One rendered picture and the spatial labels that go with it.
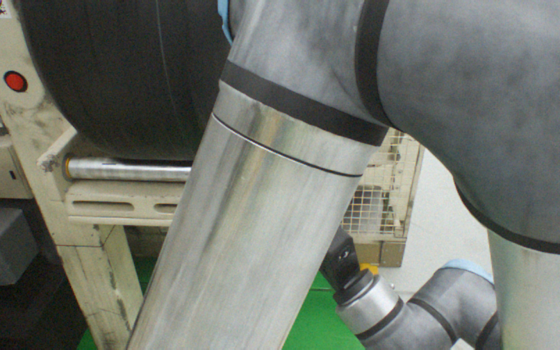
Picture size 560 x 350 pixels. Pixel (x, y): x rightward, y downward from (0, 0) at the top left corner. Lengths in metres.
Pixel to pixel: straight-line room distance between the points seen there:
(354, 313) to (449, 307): 0.14
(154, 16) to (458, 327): 0.61
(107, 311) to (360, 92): 1.24
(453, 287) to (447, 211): 1.61
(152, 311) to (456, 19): 0.25
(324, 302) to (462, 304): 1.13
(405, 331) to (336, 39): 0.52
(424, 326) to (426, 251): 1.39
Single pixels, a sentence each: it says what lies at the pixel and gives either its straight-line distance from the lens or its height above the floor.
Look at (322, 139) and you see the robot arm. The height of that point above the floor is 1.27.
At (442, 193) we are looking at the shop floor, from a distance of 2.45.
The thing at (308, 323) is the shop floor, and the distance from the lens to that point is 1.74.
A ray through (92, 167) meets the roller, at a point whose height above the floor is 0.91.
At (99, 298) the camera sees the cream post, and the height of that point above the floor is 0.42.
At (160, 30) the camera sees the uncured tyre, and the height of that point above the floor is 1.22.
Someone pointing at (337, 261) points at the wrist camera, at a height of 0.96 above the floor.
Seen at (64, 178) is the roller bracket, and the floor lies 0.89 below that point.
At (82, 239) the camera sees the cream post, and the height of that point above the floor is 0.64.
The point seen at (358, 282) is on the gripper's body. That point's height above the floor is 0.90.
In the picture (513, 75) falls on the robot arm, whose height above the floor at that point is 1.33.
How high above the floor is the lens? 1.40
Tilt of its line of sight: 34 degrees down
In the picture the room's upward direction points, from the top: straight up
